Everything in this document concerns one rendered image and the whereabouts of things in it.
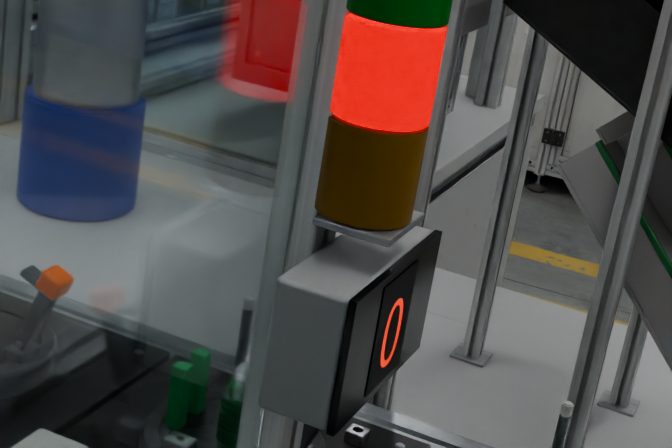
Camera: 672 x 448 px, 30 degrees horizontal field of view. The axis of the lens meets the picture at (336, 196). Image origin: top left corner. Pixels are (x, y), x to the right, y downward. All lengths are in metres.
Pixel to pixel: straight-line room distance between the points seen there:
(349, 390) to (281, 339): 0.04
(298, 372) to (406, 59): 0.16
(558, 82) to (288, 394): 4.29
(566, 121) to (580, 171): 3.84
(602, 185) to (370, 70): 0.47
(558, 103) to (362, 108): 4.29
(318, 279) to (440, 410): 0.73
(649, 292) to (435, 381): 0.39
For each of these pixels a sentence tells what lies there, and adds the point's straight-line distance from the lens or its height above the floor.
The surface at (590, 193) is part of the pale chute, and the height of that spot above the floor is 1.17.
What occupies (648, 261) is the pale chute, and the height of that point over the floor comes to 1.13.
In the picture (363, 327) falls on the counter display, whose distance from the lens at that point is 0.59.
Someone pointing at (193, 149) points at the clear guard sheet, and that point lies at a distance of 0.51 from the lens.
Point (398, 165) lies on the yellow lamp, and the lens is 0.59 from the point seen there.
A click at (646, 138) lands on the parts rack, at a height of 1.24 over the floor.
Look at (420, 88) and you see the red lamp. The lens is 0.59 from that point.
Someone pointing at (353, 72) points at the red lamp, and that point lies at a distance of 0.59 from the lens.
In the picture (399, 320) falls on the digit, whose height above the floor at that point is 1.21.
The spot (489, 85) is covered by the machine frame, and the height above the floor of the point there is 0.90.
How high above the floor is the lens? 1.47
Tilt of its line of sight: 19 degrees down
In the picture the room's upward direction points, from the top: 9 degrees clockwise
